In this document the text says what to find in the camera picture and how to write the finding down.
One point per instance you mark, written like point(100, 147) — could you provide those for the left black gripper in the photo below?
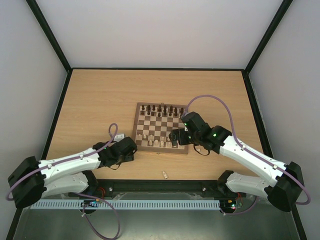
point(129, 158)

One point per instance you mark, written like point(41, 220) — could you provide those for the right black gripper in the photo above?
point(178, 136)

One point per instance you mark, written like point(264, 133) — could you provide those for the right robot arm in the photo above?
point(280, 183)

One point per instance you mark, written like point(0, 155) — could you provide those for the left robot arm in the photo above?
point(33, 180)

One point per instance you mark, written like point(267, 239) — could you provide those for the wooden chess board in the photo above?
point(158, 127)

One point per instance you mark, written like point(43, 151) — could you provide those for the lying light chess piece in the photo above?
point(165, 175)

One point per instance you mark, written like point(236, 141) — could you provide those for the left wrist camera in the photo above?
point(119, 137)

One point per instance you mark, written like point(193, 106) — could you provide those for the black aluminium frame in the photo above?
point(159, 184)

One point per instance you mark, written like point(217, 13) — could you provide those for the white slotted cable duct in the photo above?
point(77, 204)

